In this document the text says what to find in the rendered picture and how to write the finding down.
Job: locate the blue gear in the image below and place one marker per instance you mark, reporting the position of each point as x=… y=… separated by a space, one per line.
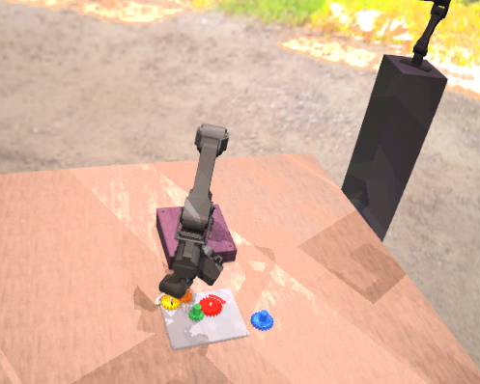
x=262 y=320

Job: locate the yellow gear with black stripe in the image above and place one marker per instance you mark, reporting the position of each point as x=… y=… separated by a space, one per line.
x=168 y=304

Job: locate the orange gear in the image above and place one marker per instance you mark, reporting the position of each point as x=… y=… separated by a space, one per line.
x=187 y=297

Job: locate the green gear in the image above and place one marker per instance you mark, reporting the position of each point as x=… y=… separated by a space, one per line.
x=196 y=313

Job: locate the red gear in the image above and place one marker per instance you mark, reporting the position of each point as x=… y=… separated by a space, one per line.
x=215 y=308

